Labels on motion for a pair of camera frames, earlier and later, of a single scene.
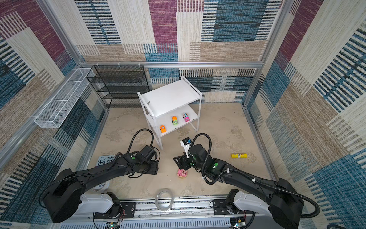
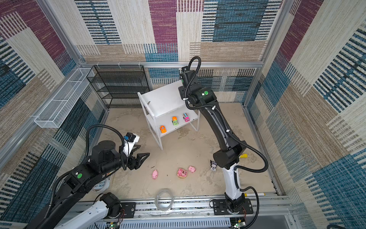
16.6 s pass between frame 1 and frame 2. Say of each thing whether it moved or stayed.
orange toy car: stayed
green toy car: stayed
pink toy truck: stayed
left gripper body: moved
